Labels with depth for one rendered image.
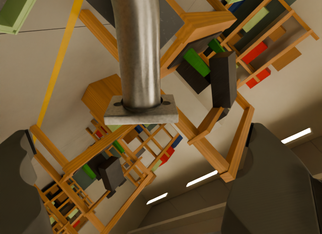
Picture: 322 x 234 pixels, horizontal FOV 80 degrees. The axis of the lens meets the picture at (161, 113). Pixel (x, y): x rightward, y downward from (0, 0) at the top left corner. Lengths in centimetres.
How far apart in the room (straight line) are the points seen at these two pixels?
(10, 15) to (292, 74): 630
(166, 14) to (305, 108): 663
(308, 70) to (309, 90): 54
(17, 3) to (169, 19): 23
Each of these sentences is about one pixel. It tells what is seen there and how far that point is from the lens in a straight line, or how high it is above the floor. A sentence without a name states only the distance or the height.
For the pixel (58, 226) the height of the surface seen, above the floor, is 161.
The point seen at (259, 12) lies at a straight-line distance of 566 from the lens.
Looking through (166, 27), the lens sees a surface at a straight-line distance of 18.
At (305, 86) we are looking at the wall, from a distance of 654.
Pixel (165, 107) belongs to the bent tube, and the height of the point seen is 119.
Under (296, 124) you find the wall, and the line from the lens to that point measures 697.
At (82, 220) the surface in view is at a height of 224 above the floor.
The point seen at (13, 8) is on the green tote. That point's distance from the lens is 35.
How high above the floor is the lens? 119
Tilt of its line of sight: 1 degrees down
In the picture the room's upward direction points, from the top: 138 degrees clockwise
